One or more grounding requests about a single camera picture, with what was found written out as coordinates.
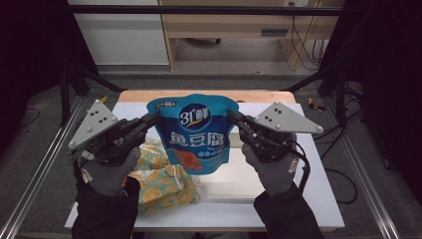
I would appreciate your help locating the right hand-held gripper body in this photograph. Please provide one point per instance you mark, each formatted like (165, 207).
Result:
(282, 126)

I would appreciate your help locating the black horizontal frame bar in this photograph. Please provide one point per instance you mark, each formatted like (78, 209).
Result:
(199, 10)

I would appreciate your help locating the black curtain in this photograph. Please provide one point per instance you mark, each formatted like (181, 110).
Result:
(30, 49)
(384, 66)

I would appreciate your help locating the black metal stand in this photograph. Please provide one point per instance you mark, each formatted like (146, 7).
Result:
(331, 86)
(74, 86)

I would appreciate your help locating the orange print fabric bag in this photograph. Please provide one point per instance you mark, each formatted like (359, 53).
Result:
(162, 186)

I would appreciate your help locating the person's left hand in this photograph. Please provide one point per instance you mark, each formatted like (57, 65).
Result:
(109, 176)

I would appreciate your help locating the grey desk label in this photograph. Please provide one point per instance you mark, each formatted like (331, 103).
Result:
(274, 32)

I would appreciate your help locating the light wooden desk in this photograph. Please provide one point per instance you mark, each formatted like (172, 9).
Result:
(229, 23)

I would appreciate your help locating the person's right hand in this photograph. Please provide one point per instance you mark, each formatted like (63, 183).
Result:
(275, 172)

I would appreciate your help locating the white cabinet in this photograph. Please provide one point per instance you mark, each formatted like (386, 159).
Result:
(122, 36)

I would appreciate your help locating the white plastic tray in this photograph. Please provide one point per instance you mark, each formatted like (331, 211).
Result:
(229, 181)

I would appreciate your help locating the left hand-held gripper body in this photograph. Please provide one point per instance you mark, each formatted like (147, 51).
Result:
(96, 127)

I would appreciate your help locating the aluminium rail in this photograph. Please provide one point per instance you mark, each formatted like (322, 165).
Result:
(365, 176)
(36, 172)

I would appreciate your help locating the blue snack packet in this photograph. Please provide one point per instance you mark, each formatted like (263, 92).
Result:
(195, 139)

